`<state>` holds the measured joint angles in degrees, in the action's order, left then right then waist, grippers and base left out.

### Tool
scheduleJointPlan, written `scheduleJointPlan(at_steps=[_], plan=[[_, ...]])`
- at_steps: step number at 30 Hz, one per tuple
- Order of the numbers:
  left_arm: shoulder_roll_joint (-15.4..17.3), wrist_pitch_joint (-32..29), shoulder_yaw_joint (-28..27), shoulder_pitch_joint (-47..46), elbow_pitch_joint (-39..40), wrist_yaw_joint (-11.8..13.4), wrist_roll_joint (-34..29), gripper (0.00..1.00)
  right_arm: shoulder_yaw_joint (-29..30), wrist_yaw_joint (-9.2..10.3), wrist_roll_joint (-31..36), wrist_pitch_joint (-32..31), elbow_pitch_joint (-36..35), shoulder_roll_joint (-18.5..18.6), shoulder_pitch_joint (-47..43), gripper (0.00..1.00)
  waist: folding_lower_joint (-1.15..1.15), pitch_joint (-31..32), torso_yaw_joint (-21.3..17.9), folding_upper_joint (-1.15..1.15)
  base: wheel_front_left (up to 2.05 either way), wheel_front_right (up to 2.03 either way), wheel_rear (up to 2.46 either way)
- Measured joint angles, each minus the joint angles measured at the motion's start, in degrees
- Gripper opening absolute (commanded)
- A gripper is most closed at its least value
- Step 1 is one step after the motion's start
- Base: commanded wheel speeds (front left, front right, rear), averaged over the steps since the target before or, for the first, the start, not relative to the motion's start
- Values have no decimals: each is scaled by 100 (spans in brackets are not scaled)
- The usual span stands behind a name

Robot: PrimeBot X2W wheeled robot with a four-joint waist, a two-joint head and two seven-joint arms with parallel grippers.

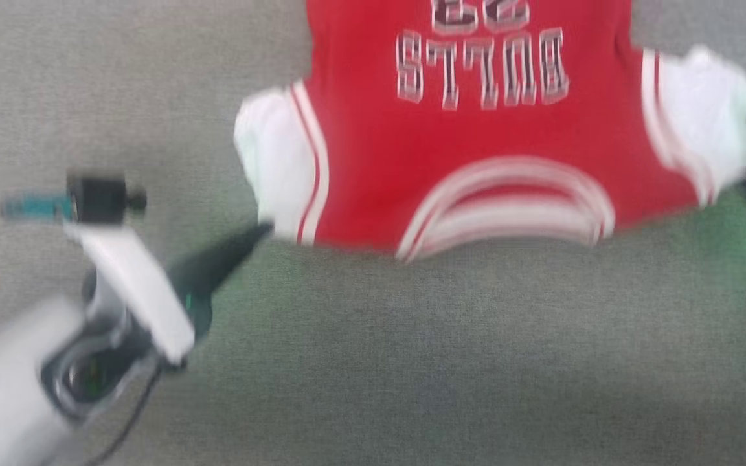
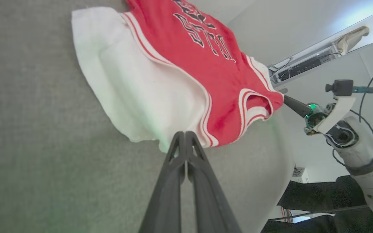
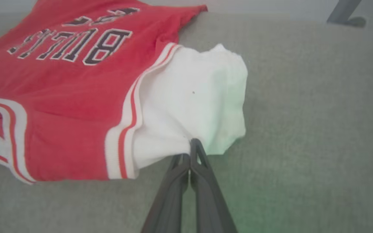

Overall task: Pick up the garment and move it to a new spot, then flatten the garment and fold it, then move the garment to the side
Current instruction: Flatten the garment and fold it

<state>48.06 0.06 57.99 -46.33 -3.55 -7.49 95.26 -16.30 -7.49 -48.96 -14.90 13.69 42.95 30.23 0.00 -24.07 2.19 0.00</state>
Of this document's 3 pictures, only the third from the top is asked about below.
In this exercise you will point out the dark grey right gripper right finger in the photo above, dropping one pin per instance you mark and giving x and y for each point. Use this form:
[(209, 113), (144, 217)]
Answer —
[(209, 204)]

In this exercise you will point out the grey metal post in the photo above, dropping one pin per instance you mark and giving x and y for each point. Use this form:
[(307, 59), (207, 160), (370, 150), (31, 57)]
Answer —
[(343, 9)]

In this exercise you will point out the red basketball jersey white sleeves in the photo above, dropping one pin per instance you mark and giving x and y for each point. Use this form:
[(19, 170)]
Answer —
[(76, 97)]

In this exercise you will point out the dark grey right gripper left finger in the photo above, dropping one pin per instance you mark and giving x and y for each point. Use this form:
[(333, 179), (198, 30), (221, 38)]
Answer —
[(170, 200)]

